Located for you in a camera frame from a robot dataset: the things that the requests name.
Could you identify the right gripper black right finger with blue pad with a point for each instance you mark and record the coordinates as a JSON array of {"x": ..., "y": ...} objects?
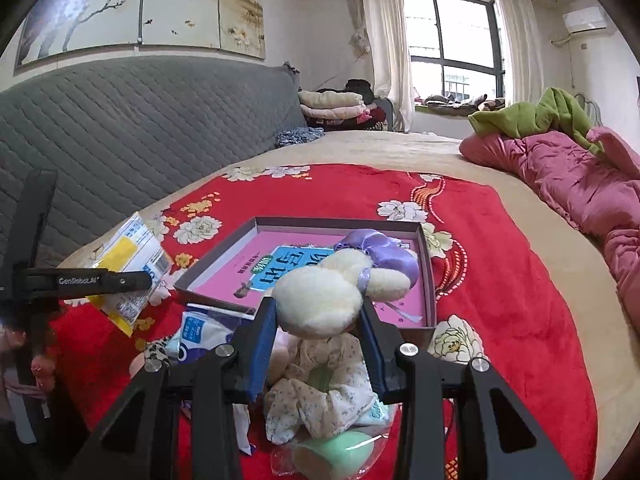
[{"x": 498, "y": 438}]

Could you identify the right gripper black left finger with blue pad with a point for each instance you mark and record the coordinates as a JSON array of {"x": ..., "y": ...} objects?
[{"x": 137, "y": 437}]

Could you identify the leopard print scrunchie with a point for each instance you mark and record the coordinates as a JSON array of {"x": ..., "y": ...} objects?
[{"x": 158, "y": 350}]

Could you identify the blue white tissue pack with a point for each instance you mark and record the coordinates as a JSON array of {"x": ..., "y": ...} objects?
[{"x": 203, "y": 328}]

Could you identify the green sponge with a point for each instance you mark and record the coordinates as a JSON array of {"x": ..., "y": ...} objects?
[{"x": 349, "y": 455}]

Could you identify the white floral scrunchie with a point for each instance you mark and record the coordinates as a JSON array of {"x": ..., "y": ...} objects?
[{"x": 321, "y": 386}]

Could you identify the cream plush bunny purple bow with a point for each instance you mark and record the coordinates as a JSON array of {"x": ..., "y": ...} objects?
[{"x": 323, "y": 301}]

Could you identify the grey quilted sofa back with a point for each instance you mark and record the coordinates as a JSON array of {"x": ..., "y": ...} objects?
[{"x": 123, "y": 133}]

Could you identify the shallow box pink book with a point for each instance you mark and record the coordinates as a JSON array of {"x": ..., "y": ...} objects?
[{"x": 236, "y": 273}]

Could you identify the pink quilt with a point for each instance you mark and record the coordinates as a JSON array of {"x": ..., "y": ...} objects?
[{"x": 597, "y": 194}]

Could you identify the blue patterned cloth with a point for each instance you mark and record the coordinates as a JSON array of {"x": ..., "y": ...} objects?
[{"x": 299, "y": 135}]

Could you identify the green blanket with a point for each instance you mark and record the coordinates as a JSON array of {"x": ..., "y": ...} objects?
[{"x": 557, "y": 110}]

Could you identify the stack of folded blankets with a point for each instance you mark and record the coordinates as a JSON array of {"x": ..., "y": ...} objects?
[{"x": 355, "y": 107}]

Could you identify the black framed window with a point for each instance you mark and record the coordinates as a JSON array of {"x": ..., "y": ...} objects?
[{"x": 454, "y": 49}]

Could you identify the white air conditioner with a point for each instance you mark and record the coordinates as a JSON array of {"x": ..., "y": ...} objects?
[{"x": 587, "y": 19}]

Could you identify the right cream curtain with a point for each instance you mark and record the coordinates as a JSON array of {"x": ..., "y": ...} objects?
[{"x": 525, "y": 53}]

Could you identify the cream curtain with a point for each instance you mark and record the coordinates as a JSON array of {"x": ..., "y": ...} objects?
[
  {"x": 380, "y": 32},
  {"x": 525, "y": 53}
]

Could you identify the left cream curtain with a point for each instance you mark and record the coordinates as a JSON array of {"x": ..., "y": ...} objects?
[{"x": 380, "y": 32}]

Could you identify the blossom wall painting panels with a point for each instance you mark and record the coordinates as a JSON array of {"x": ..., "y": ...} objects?
[{"x": 55, "y": 27}]

